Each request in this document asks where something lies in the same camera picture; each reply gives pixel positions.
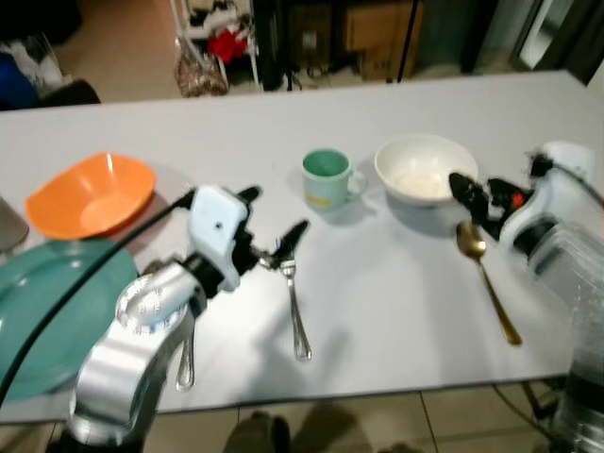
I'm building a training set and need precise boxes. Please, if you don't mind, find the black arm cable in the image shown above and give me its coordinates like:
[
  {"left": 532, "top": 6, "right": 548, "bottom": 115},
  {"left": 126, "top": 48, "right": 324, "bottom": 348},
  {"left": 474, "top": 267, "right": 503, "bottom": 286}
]
[
  {"left": 0, "top": 189, "right": 196, "bottom": 405},
  {"left": 533, "top": 151, "right": 604, "bottom": 205}
]

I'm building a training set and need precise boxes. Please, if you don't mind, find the brown cardboard box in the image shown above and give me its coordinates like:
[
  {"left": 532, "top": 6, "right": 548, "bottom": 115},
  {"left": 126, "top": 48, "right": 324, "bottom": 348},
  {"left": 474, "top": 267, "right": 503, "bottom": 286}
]
[{"left": 344, "top": 0, "right": 424, "bottom": 82}]

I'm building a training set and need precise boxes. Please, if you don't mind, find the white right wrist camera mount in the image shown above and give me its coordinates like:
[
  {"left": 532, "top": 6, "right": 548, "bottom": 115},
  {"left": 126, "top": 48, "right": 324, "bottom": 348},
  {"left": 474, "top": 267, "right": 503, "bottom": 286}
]
[{"left": 514, "top": 141, "right": 601, "bottom": 248}]

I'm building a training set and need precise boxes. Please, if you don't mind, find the gold spoon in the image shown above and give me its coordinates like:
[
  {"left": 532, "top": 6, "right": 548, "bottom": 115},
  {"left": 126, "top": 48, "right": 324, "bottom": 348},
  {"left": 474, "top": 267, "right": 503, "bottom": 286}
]
[{"left": 456, "top": 221, "right": 523, "bottom": 347}]

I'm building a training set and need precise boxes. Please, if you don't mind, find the white storage rack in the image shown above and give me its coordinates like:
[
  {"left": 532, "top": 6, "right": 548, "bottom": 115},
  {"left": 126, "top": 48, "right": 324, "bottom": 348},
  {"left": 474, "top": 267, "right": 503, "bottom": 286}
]
[{"left": 170, "top": 0, "right": 261, "bottom": 92}]

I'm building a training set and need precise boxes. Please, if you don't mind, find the white plastic bag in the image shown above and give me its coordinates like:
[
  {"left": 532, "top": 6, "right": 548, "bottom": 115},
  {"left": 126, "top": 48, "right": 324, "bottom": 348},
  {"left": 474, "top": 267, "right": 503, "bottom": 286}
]
[{"left": 0, "top": 36, "right": 63, "bottom": 88}]

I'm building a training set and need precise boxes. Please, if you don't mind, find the green mug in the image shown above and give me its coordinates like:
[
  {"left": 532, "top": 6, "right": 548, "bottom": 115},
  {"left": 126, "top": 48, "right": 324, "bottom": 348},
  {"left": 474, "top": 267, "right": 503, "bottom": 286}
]
[{"left": 302, "top": 149, "right": 367, "bottom": 212}]

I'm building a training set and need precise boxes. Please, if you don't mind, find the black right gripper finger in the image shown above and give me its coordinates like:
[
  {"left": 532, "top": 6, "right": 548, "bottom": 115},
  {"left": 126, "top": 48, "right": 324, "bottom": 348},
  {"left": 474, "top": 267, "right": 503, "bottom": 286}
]
[
  {"left": 469, "top": 206, "right": 503, "bottom": 243},
  {"left": 448, "top": 172, "right": 489, "bottom": 213}
]

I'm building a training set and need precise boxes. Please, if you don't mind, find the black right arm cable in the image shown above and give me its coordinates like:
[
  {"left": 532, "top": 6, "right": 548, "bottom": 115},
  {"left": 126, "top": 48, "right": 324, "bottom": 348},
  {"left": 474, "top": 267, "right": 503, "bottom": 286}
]
[{"left": 533, "top": 151, "right": 604, "bottom": 205}]

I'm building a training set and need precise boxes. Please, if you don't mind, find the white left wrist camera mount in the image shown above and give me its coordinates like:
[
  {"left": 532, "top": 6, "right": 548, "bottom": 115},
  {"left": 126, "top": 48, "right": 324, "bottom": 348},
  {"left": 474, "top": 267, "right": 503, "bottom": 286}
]
[{"left": 187, "top": 185, "right": 252, "bottom": 290}]

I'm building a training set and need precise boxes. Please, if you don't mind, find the teal plate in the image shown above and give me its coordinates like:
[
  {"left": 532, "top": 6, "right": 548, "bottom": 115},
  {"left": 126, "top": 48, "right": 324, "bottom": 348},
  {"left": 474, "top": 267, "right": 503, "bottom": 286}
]
[{"left": 0, "top": 238, "right": 141, "bottom": 402}]

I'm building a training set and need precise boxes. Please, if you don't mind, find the silver fork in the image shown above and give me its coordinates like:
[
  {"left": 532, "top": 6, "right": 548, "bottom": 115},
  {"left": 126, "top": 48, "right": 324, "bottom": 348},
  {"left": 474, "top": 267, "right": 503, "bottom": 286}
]
[{"left": 279, "top": 255, "right": 313, "bottom": 363}]

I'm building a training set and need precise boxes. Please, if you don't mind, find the red item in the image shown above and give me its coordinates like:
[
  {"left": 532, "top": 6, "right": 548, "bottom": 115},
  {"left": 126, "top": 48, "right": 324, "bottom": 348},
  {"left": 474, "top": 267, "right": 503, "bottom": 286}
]
[{"left": 209, "top": 29, "right": 249, "bottom": 64}]

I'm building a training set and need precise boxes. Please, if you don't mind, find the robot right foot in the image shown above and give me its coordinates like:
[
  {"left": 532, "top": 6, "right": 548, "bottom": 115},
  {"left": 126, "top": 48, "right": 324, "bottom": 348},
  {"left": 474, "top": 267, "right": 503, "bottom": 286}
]
[{"left": 370, "top": 441, "right": 418, "bottom": 453}]

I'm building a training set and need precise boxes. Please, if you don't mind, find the silver spoon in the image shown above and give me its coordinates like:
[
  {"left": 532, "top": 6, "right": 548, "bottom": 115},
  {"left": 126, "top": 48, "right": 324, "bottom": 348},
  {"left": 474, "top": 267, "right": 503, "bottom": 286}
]
[{"left": 175, "top": 319, "right": 197, "bottom": 393}]

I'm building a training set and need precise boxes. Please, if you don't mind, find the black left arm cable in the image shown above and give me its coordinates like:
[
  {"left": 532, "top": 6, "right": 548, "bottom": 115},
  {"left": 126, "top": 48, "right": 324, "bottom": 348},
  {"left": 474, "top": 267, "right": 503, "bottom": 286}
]
[{"left": 0, "top": 189, "right": 196, "bottom": 405}]

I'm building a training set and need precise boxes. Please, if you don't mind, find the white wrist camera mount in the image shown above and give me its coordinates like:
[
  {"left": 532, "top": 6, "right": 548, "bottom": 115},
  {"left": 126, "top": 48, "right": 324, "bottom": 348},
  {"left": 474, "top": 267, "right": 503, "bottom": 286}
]
[
  {"left": 514, "top": 141, "right": 601, "bottom": 248},
  {"left": 187, "top": 185, "right": 252, "bottom": 290}
]

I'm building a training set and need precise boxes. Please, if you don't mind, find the white bowl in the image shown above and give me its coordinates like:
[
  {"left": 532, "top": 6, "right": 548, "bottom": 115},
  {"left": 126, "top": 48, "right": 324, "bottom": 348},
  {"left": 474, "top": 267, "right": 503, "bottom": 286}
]
[{"left": 375, "top": 134, "right": 479, "bottom": 205}]

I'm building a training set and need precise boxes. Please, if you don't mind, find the orange plastic bowl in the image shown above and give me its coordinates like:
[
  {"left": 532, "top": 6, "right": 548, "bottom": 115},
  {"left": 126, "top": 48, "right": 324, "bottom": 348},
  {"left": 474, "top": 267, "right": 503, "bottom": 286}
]
[{"left": 25, "top": 152, "right": 157, "bottom": 240}]

